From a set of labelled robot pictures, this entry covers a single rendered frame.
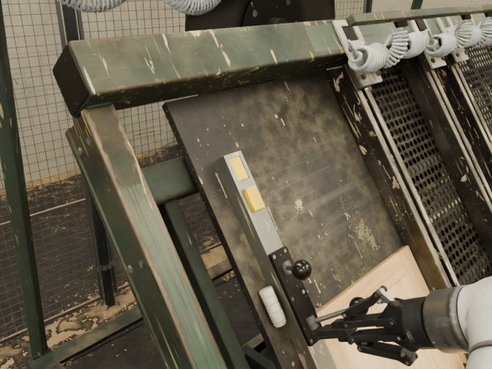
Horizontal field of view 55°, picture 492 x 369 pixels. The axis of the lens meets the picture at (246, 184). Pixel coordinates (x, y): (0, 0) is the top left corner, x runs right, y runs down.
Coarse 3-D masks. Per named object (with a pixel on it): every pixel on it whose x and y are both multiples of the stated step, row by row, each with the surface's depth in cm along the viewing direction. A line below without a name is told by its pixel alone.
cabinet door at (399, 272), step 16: (400, 256) 124; (368, 272) 116; (384, 272) 118; (400, 272) 122; (416, 272) 125; (352, 288) 109; (368, 288) 112; (400, 288) 120; (416, 288) 123; (336, 304) 105; (384, 304) 115; (336, 352) 100; (352, 352) 104; (416, 352) 116; (432, 352) 120; (352, 368) 102; (368, 368) 105; (384, 368) 108; (400, 368) 111; (416, 368) 114; (432, 368) 118; (448, 368) 122; (464, 368) 125
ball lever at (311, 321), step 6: (354, 300) 90; (360, 300) 90; (336, 312) 92; (342, 312) 92; (360, 312) 89; (366, 312) 90; (306, 318) 94; (312, 318) 94; (318, 318) 94; (324, 318) 93; (312, 324) 94
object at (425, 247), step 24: (336, 24) 123; (408, 24) 118; (336, 72) 128; (336, 96) 130; (360, 96) 126; (360, 120) 127; (360, 144) 129; (384, 144) 125; (384, 168) 126; (384, 192) 128; (408, 192) 125; (408, 216) 125; (408, 240) 127; (432, 240) 126; (432, 264) 124; (432, 288) 126
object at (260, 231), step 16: (224, 160) 96; (224, 176) 97; (240, 192) 95; (240, 208) 96; (256, 224) 95; (272, 224) 98; (256, 240) 96; (272, 240) 97; (256, 256) 97; (272, 272) 95; (288, 304) 94; (288, 320) 95; (304, 352) 95; (320, 352) 95; (304, 368) 96; (320, 368) 94; (336, 368) 96
